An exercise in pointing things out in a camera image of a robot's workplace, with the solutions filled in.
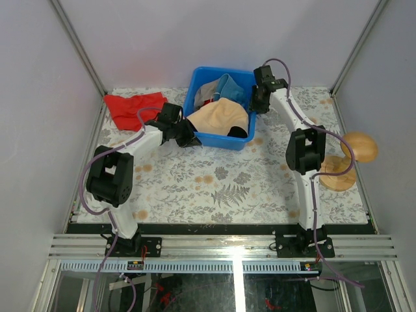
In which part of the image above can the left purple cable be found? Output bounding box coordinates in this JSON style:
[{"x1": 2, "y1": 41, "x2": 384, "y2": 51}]
[{"x1": 79, "y1": 107, "x2": 163, "y2": 312}]

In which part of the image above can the left aluminium frame post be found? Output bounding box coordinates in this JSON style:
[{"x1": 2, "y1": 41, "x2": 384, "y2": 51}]
[{"x1": 48, "y1": 0, "x2": 107, "y2": 97}]

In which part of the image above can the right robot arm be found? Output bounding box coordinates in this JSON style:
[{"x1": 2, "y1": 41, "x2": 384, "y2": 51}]
[{"x1": 249, "y1": 65, "x2": 335, "y2": 260}]

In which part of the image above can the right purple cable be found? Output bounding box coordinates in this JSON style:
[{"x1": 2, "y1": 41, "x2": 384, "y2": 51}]
[{"x1": 265, "y1": 58, "x2": 367, "y2": 290}]

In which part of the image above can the purple cable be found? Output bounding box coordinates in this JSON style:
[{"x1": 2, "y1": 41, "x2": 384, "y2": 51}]
[
  {"x1": 79, "y1": 107, "x2": 163, "y2": 312},
  {"x1": 265, "y1": 58, "x2": 367, "y2": 290}
]

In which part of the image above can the aluminium frame post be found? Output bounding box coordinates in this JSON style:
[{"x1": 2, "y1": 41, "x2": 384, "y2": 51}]
[
  {"x1": 48, "y1": 0, "x2": 107, "y2": 97},
  {"x1": 330, "y1": 0, "x2": 391, "y2": 97}
]

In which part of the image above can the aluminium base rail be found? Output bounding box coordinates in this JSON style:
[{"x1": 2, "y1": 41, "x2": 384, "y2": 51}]
[{"x1": 48, "y1": 233, "x2": 399, "y2": 261}]

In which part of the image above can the blue bucket hat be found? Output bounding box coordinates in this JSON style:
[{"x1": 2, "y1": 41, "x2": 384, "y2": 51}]
[{"x1": 213, "y1": 73, "x2": 247, "y2": 106}]

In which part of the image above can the floral table mat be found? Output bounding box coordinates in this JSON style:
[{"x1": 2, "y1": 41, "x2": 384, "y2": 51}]
[{"x1": 126, "y1": 87, "x2": 367, "y2": 224}]

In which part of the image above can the red cloth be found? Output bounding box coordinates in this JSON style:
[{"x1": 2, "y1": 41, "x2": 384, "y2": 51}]
[{"x1": 103, "y1": 92, "x2": 168, "y2": 132}]

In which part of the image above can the beige bucket hat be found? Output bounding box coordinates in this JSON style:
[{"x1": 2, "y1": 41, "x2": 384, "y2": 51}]
[{"x1": 187, "y1": 98, "x2": 249, "y2": 138}]

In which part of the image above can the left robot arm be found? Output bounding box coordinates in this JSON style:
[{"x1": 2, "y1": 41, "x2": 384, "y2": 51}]
[{"x1": 79, "y1": 103, "x2": 201, "y2": 257}]

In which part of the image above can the wooden hat stand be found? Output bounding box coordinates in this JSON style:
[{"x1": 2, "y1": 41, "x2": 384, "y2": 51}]
[{"x1": 320, "y1": 132, "x2": 378, "y2": 192}]

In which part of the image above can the right aluminium frame post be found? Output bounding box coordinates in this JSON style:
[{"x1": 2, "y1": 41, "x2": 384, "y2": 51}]
[{"x1": 330, "y1": 0, "x2": 391, "y2": 97}]

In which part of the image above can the blue plastic bin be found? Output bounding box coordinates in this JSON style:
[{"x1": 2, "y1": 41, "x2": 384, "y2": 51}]
[{"x1": 183, "y1": 66, "x2": 256, "y2": 151}]

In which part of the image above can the grey hat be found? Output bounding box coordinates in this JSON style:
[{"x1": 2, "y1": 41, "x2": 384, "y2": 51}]
[{"x1": 194, "y1": 79, "x2": 219, "y2": 111}]

